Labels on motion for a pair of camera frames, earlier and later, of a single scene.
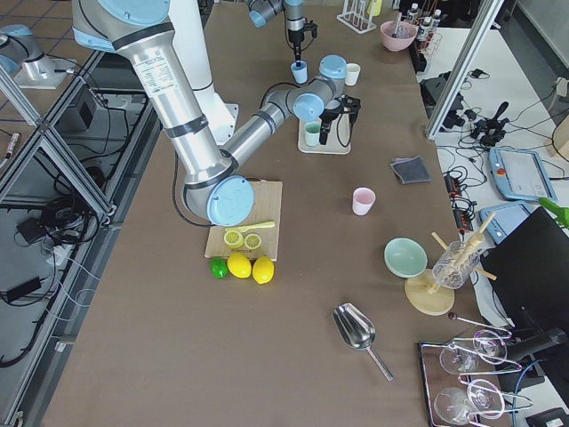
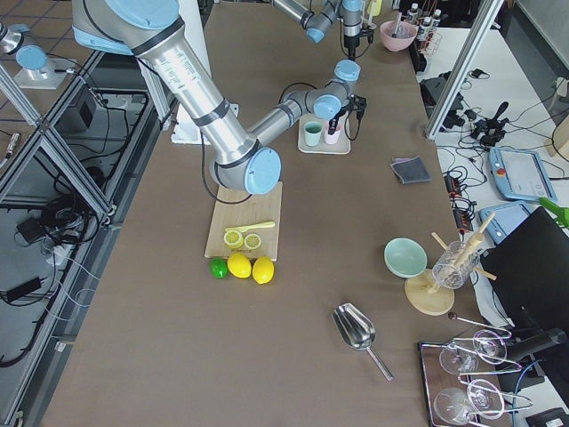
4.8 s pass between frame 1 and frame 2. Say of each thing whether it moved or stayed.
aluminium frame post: stayed
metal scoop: stayed
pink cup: moved
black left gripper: moved
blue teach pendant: stayed
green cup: stayed
